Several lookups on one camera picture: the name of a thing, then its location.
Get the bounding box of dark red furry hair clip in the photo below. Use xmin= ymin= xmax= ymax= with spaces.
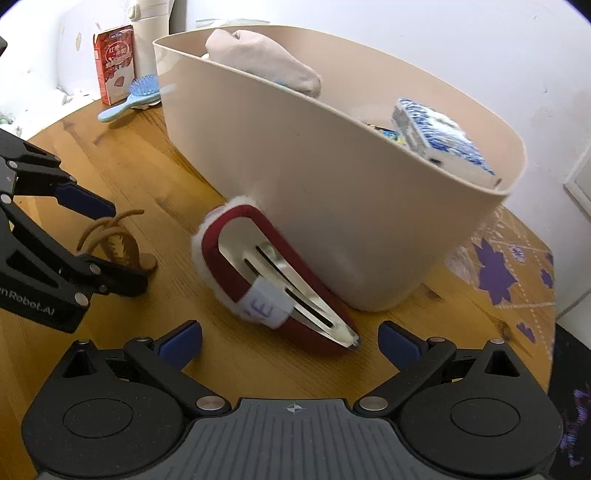
xmin=190 ymin=196 xmax=362 ymax=357

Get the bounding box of white wall switch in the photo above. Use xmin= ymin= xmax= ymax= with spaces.
xmin=562 ymin=156 xmax=591 ymax=213

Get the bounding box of blue white packet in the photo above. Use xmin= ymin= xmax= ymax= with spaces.
xmin=392 ymin=97 xmax=498 ymax=188

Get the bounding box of blue hairbrush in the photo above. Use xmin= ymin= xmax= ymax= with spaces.
xmin=98 ymin=74 xmax=177 ymax=123

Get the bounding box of red carton box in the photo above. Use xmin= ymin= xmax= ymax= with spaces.
xmin=93 ymin=25 xmax=137 ymax=106

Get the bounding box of colourful long box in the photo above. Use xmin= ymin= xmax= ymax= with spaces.
xmin=362 ymin=122 xmax=407 ymax=147

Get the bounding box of black tablet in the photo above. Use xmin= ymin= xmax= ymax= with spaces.
xmin=551 ymin=322 xmax=591 ymax=480

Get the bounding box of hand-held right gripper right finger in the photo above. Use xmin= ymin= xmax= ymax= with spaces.
xmin=353 ymin=322 xmax=529 ymax=418

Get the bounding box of pink sock purple print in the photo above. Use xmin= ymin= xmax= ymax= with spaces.
xmin=204 ymin=28 xmax=323 ymax=99

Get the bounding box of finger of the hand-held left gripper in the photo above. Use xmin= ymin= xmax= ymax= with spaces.
xmin=0 ymin=202 xmax=149 ymax=306
xmin=0 ymin=128 xmax=116 ymax=220

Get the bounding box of beige plastic bin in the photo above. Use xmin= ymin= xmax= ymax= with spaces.
xmin=153 ymin=25 xmax=528 ymax=312

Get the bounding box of white thermos bottle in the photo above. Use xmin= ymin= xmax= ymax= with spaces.
xmin=129 ymin=0 xmax=177 ymax=75

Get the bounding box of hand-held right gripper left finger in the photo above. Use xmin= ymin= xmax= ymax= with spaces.
xmin=60 ymin=320 xmax=232 ymax=416

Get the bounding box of wooden desk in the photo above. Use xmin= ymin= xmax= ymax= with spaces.
xmin=0 ymin=99 xmax=557 ymax=480

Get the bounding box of purple flower table mat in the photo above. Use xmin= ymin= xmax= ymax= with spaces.
xmin=445 ymin=205 xmax=555 ymax=345

